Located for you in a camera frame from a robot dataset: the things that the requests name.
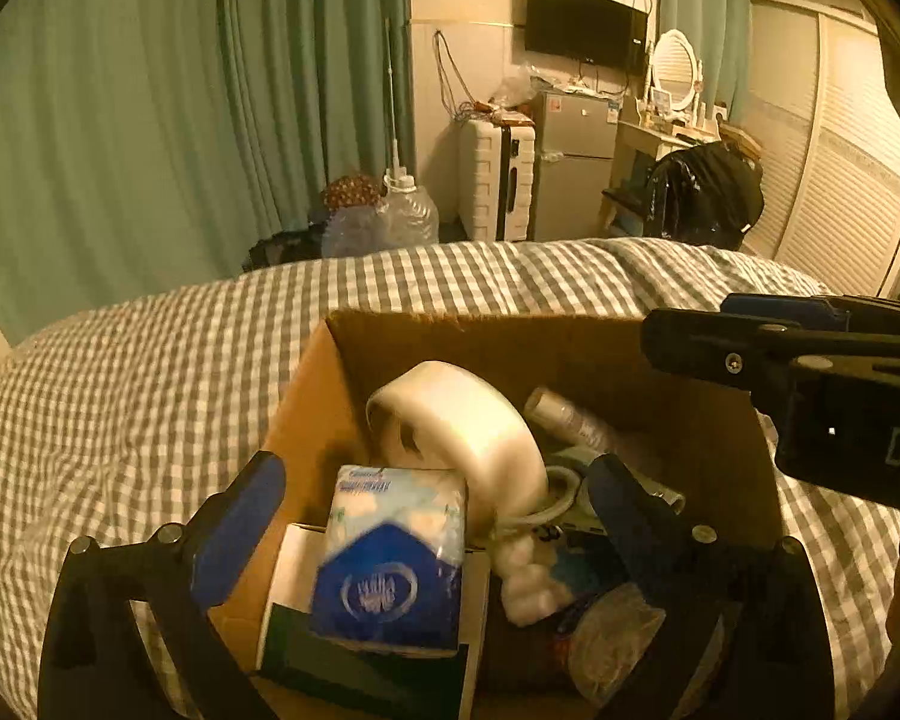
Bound white cotton ball bag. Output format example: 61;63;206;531
491;532;574;628

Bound clear tape roll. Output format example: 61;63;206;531
365;361;548;539

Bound black wall television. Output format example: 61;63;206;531
523;0;649;71

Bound brown cardboard box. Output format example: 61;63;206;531
204;307;790;720

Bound grey checked bed quilt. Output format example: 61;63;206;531
0;235;900;720

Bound narrow green window curtain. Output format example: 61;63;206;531
656;0;751;124

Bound brown patterned bag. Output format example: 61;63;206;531
322;174;382;213

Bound blue tissue pack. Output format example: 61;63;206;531
310;465;466;656

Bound white cream tube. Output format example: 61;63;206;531
523;387;686;514

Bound pale green cable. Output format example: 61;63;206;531
494;463;595;533

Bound white dressing table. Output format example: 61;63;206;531
598;122;718;232

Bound clear large water jug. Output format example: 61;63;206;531
379;172;439;249

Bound white mop pole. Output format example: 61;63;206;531
383;20;404;185

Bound black bag on floor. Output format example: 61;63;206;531
242;226;323;273

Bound white ribbed suitcase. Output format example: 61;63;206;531
458;117;536;242

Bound green white flat box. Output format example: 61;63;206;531
256;523;491;718

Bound silver mini fridge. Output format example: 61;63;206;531
530;91;619;241

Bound round clear plastic container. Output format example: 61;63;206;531
567;582;667;707

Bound white louvered wardrobe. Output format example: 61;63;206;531
745;0;900;298

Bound white oval vanity mirror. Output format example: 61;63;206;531
649;29;702;114

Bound large green curtain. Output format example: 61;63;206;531
0;0;413;343

